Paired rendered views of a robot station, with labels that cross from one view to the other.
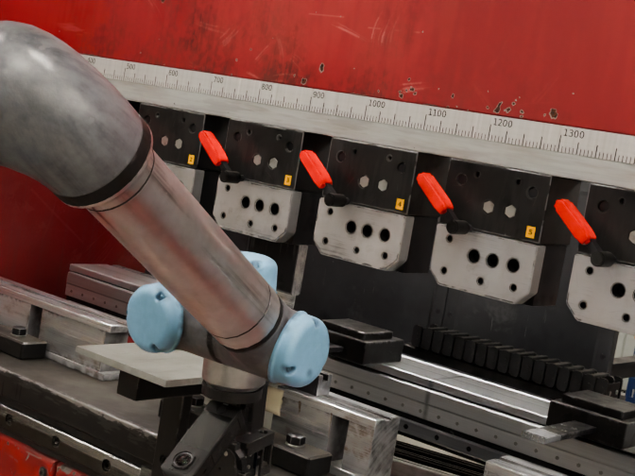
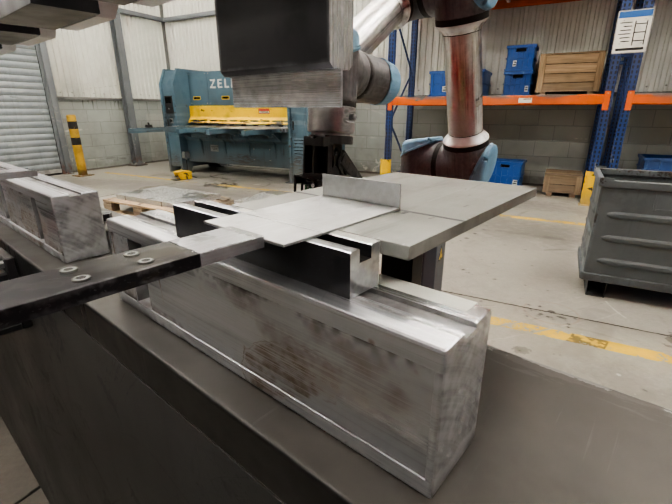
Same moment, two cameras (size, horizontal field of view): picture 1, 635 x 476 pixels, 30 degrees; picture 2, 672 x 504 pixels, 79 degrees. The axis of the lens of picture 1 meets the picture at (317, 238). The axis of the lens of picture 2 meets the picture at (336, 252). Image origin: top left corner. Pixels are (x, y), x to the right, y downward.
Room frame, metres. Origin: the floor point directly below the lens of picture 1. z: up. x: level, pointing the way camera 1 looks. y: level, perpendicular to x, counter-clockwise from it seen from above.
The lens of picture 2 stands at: (2.04, 0.10, 1.08)
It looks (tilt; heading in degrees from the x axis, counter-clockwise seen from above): 19 degrees down; 182
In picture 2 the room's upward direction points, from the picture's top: straight up
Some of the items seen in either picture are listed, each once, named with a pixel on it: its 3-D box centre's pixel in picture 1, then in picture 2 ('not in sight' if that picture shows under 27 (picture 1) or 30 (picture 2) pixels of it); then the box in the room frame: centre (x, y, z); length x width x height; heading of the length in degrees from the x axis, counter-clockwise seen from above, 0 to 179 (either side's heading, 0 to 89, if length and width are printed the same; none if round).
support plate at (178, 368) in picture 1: (189, 361); (398, 200); (1.65, 0.15, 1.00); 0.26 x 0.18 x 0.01; 142
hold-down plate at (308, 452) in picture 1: (241, 434); not in sight; (1.69, 0.06, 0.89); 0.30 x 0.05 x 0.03; 52
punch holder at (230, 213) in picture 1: (274, 181); not in sight; (1.78, 0.08, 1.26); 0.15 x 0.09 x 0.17; 52
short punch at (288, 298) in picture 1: (273, 269); (278, 24); (1.76, 0.06, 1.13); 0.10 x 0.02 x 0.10; 52
